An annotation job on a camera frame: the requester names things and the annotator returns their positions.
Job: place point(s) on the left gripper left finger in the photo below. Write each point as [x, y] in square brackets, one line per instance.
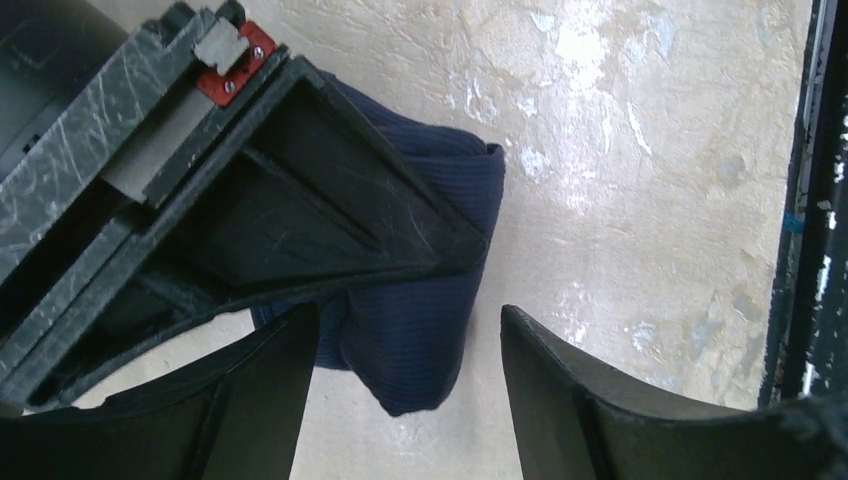
[233, 414]

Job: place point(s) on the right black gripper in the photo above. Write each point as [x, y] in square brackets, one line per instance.
[153, 180]

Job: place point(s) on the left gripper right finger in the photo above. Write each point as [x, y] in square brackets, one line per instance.
[577, 417]

